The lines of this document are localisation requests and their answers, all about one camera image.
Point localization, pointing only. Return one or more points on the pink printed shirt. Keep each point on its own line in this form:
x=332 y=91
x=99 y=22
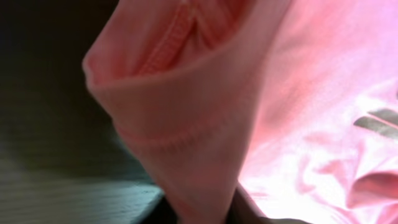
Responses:
x=294 y=100

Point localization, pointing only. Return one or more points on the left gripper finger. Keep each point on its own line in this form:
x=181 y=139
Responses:
x=242 y=211

